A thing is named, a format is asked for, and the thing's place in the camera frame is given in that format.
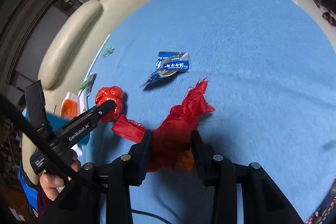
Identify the blue tablecloth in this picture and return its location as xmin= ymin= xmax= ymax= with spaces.
xmin=89 ymin=0 xmax=335 ymax=220

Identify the red knotted cloth bag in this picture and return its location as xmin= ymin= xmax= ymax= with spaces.
xmin=112 ymin=80 xmax=215 ymax=172

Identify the small red plastic bag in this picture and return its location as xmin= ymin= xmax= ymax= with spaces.
xmin=95 ymin=86 xmax=124 ymax=123

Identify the left hand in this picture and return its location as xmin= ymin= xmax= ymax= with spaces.
xmin=40 ymin=149 xmax=81 ymax=201

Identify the white stick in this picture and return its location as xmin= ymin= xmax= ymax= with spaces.
xmin=83 ymin=34 xmax=110 ymax=83

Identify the orange snack wrapper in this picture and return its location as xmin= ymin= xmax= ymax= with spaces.
xmin=179 ymin=149 xmax=195 ymax=172

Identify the dark foil packet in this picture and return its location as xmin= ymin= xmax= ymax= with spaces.
xmin=85 ymin=73 xmax=97 ymax=94

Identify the red plastic basket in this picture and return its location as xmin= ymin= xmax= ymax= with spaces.
xmin=305 ymin=192 xmax=335 ymax=224

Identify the green candy wrapper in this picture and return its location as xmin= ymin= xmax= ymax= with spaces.
xmin=102 ymin=47 xmax=114 ymax=58

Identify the pair of slippers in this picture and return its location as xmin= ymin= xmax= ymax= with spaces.
xmin=322 ymin=12 xmax=336 ymax=27

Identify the small white medicine box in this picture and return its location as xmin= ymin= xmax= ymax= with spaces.
xmin=78 ymin=89 xmax=88 ymax=114

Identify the cream leather sofa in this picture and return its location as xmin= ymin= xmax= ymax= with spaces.
xmin=20 ymin=0 xmax=158 ymax=185

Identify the orange white box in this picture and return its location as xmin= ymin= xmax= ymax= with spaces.
xmin=60 ymin=92 xmax=79 ymax=119

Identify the teal water bottle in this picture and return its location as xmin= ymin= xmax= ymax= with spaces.
xmin=24 ymin=108 xmax=91 ymax=146

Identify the blue foil wrapper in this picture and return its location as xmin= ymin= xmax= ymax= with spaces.
xmin=140 ymin=51 xmax=190 ymax=88

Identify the black cable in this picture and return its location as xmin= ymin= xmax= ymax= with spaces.
xmin=130 ymin=208 xmax=173 ymax=224

